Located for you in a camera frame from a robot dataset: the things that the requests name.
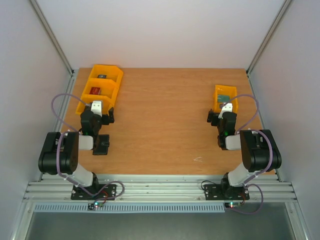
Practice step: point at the yellow bin right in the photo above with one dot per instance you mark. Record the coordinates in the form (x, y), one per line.
(223, 94)

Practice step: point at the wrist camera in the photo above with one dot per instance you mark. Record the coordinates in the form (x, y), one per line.
(96, 107)
(225, 107)

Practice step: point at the small circuit board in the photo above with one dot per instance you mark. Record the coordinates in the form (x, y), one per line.
(232, 205)
(95, 205)

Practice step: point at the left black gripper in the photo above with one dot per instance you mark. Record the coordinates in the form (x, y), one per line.
(107, 121)

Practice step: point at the right small circuit board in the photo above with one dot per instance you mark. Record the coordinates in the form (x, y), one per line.
(232, 205)

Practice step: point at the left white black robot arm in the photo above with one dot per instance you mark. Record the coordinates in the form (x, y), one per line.
(60, 151)

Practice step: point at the left aluminium corner post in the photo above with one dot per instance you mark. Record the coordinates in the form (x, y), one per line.
(43, 20)

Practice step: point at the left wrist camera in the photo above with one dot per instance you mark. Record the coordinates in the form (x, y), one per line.
(96, 107)

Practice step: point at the aluminium rail frame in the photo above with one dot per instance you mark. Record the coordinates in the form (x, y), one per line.
(156, 188)

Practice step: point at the yellow bin far left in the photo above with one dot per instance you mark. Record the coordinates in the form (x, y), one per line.
(112, 72)

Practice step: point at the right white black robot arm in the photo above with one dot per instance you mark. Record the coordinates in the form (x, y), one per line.
(259, 154)

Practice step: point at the left small circuit board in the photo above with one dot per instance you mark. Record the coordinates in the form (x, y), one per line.
(95, 205)

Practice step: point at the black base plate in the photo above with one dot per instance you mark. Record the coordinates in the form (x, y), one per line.
(215, 192)
(107, 192)

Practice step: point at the grey slotted cable duct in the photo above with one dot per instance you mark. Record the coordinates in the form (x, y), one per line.
(130, 208)

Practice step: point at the yellow bin middle left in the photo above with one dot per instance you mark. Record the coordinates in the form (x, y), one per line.
(104, 88)

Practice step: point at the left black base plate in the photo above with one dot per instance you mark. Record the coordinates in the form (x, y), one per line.
(107, 192)

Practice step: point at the red card in bin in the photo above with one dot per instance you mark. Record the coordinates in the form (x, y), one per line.
(95, 91)

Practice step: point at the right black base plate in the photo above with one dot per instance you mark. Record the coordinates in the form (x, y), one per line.
(215, 192)

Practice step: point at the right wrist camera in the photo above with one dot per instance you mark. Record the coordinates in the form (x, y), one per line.
(225, 107)

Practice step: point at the black card holder wallet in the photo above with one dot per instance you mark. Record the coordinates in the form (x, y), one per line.
(101, 145)

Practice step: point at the green card in right bin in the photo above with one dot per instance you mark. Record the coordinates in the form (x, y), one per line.
(222, 98)

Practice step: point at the dark item in far bin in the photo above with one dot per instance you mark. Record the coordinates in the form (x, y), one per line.
(102, 76)

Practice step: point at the right aluminium corner post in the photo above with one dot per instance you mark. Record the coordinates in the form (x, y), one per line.
(269, 35)

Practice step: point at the aluminium corner post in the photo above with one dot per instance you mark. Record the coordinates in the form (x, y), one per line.
(43, 20)
(269, 35)

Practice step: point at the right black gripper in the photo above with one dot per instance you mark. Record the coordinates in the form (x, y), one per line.
(212, 118)

